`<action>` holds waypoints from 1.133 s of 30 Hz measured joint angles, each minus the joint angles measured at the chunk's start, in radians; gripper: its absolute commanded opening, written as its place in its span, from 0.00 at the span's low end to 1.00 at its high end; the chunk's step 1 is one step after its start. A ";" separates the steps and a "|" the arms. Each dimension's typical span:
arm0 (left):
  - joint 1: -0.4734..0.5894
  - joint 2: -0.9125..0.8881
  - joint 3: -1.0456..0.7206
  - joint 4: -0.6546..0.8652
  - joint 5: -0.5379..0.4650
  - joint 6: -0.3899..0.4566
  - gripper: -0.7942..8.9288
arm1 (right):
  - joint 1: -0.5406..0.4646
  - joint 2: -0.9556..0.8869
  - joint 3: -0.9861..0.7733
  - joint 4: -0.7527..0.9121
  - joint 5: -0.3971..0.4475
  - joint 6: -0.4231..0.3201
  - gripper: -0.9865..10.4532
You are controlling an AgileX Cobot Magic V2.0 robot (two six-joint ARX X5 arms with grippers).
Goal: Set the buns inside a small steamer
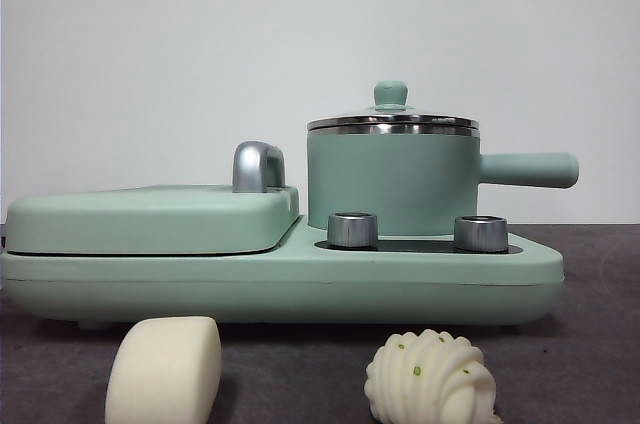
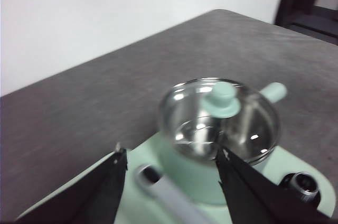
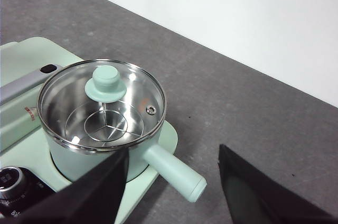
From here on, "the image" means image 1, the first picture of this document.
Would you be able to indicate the glass pot lid green knob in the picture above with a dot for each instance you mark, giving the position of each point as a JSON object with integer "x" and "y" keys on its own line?
{"x": 391, "y": 94}

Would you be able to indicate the smooth white steamed bun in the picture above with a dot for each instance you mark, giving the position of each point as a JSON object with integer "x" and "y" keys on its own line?
{"x": 162, "y": 374}

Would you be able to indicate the twisted white scallion bun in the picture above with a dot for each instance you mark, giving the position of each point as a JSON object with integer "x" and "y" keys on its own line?
{"x": 430, "y": 379}

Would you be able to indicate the chrome control knob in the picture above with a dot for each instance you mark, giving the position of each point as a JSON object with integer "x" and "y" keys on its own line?
{"x": 352, "y": 231}
{"x": 481, "y": 235}

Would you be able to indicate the mint green breakfast machine base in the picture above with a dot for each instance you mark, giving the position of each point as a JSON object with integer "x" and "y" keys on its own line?
{"x": 300, "y": 289}

